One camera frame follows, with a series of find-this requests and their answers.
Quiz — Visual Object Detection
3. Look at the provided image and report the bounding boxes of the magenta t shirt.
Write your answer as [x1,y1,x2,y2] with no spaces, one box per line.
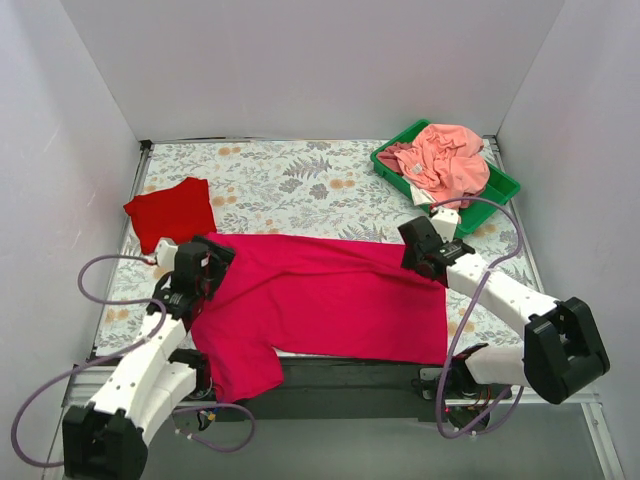
[191,233,448,403]

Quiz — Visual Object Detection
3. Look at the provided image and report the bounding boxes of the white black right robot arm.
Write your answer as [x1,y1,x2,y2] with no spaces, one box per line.
[399,217,611,405]

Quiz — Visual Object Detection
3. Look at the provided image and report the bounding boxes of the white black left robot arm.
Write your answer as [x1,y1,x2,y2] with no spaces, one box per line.
[62,236,235,479]

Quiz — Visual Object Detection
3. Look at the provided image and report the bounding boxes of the folded red t shirt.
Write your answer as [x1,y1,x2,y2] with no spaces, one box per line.
[123,177,216,255]

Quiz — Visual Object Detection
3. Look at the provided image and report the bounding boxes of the white garment in bin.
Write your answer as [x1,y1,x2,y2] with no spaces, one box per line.
[409,184,436,206]

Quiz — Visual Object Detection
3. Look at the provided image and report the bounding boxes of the salmon pink t shirt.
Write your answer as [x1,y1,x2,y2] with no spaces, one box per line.
[395,124,490,202]

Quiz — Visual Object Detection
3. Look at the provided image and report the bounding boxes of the green plastic bin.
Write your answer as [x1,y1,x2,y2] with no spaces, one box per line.
[370,119,520,211]

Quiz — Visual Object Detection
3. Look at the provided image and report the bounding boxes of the dusty rose t shirt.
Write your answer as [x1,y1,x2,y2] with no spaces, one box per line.
[376,142,412,175]

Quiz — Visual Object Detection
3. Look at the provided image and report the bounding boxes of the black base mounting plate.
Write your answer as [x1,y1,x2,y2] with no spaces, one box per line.
[169,355,514,424]

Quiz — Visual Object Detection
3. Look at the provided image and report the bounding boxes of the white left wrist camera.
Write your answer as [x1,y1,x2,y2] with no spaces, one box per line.
[152,237,178,271]

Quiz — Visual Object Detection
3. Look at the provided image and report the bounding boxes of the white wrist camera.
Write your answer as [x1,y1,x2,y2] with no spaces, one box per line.
[429,207,460,242]
[152,237,178,271]

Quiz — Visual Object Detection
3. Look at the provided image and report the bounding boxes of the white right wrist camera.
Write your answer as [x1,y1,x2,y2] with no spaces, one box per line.
[429,207,460,242]

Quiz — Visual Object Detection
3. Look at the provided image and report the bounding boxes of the aluminium front frame rail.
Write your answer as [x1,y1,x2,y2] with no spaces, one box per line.
[42,362,626,480]

